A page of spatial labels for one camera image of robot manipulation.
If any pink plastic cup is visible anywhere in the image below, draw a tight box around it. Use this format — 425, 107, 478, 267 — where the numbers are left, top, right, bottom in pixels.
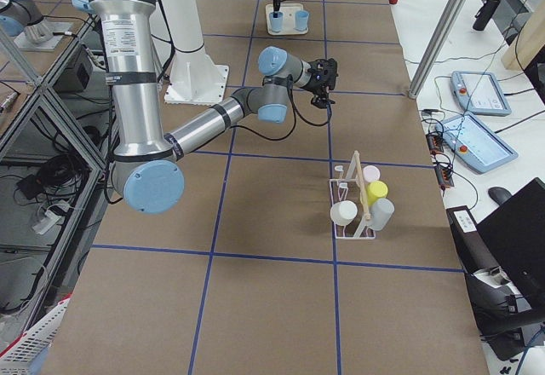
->
362, 165, 381, 183

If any yellow plastic cup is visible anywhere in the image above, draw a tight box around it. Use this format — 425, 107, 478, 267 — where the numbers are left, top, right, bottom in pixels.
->
366, 180, 388, 205

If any pale green plastic cup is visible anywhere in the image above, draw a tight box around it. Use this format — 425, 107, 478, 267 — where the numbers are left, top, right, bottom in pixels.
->
330, 200, 358, 227

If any grey plastic cup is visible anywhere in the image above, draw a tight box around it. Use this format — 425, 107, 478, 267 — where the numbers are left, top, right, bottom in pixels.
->
370, 198, 395, 231

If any blue plastic cup near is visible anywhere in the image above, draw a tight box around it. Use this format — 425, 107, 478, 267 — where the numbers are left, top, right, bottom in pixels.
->
268, 11, 284, 33

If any blue plastic cup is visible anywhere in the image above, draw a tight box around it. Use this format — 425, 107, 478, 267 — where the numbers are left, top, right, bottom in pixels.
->
268, 11, 284, 33
295, 9, 309, 32

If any blue plastic cup far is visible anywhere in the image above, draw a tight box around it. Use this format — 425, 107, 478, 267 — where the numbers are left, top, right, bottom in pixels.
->
295, 9, 309, 32

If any cream plastic tray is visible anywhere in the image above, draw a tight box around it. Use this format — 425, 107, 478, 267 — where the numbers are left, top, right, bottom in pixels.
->
265, 3, 308, 36

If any near teach pendant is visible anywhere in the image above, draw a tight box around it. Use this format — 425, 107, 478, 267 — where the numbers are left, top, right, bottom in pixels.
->
435, 112, 519, 174

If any teach pendant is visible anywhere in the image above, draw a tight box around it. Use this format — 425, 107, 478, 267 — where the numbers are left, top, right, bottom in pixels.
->
450, 71, 512, 117
435, 112, 519, 174

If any far teach pendant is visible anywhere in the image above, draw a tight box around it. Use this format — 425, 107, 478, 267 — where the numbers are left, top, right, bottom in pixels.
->
450, 71, 512, 117

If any black bottle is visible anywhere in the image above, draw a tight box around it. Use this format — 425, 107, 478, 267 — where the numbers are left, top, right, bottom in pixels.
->
472, 0, 501, 32

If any black computer mouse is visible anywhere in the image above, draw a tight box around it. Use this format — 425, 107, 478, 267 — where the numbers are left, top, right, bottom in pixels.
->
487, 187, 513, 205

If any black laptop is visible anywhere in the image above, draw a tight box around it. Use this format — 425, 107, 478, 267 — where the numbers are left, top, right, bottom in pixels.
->
477, 177, 544, 307

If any black camera cable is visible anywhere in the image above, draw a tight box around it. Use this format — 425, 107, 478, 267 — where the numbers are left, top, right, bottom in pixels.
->
229, 76, 333, 141

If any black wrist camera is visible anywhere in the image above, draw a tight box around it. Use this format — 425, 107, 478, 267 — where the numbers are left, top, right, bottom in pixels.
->
306, 58, 338, 90

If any white wire cup rack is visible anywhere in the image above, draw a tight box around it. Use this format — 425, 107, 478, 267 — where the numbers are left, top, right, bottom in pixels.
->
329, 150, 381, 240

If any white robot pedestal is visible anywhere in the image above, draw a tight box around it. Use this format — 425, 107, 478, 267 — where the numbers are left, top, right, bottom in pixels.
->
150, 0, 229, 105

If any aluminium frame post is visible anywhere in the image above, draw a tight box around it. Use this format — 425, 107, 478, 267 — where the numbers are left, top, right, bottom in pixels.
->
408, 0, 466, 99

